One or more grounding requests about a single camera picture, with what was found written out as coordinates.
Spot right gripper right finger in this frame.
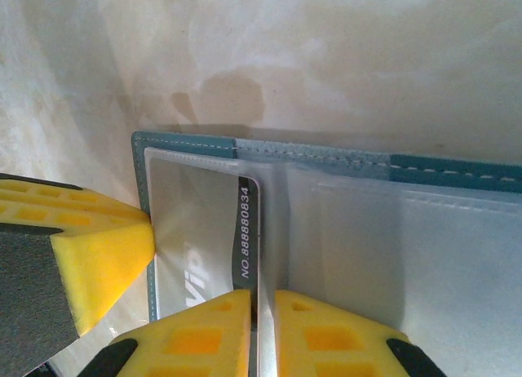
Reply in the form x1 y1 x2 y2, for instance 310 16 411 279
272 289 449 377

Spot silver VIP card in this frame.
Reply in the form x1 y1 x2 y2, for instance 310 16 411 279
151 158 279 377

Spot blue leather card holder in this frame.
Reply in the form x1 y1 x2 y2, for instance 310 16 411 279
130 130 522 377

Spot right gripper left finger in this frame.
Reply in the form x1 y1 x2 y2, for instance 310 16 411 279
81 289 260 377

